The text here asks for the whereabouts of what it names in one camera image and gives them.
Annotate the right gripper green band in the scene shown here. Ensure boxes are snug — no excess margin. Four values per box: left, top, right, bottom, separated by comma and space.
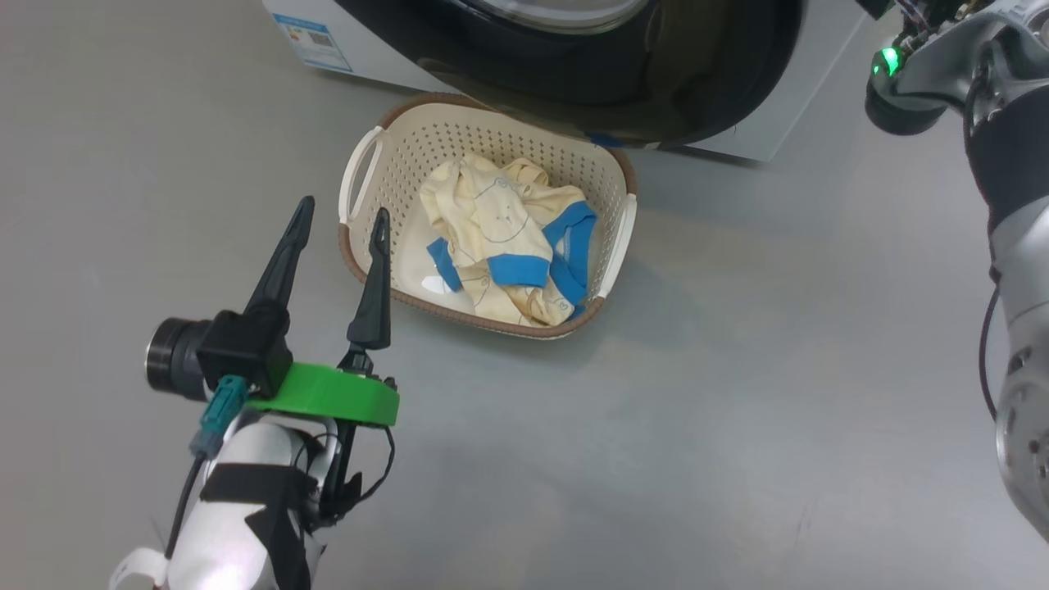
855, 0, 976, 79

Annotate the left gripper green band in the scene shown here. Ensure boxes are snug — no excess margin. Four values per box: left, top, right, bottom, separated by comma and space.
243, 195, 401, 429

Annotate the cream garment with blue trim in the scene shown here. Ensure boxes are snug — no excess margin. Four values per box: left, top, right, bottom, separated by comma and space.
420, 154, 599, 327

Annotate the round black washing machine door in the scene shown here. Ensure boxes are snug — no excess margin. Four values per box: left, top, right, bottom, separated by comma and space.
332, 0, 809, 151

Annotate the cream plastic laundry basket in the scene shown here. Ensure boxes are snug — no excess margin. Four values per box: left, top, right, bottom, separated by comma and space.
338, 93, 638, 341

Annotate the white front-load washing machine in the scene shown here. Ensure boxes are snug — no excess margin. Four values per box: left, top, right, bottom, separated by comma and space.
262, 0, 871, 162

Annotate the blue white energy label sticker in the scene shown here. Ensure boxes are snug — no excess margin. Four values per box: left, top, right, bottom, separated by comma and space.
273, 12, 354, 74

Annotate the left camera cable teal connector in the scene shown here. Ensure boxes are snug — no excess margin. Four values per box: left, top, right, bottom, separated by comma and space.
162, 375, 250, 562

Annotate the thin black left gripper cable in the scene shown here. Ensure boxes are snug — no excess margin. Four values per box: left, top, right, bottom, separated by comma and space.
295, 424, 397, 525

